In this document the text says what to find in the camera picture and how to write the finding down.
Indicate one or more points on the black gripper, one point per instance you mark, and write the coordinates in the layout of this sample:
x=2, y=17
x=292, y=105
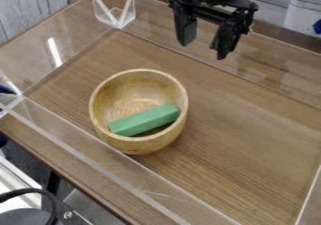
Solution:
x=232, y=13

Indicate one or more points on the brown wooden bowl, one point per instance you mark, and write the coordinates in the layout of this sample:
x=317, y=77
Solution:
x=130, y=92

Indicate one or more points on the green rectangular block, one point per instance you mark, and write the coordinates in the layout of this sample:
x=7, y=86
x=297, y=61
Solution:
x=145, y=121

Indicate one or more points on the white cylindrical container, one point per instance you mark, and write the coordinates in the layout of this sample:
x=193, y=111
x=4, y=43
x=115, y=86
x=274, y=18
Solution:
x=302, y=14

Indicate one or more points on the blue object at right edge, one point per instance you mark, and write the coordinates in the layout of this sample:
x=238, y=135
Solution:
x=316, y=27

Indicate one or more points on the blue object at edge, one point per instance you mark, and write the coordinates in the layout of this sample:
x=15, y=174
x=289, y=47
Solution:
x=6, y=90
x=316, y=27

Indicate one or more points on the blue object at left edge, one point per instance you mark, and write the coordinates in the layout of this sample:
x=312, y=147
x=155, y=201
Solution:
x=6, y=90

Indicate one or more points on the black table leg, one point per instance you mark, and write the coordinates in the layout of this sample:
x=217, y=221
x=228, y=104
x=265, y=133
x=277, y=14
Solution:
x=54, y=183

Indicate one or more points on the clear acrylic enclosure walls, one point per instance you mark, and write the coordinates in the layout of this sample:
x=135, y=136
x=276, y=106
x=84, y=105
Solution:
x=245, y=165

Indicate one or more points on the grey metal base plate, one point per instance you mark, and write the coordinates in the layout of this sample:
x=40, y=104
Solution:
x=66, y=214

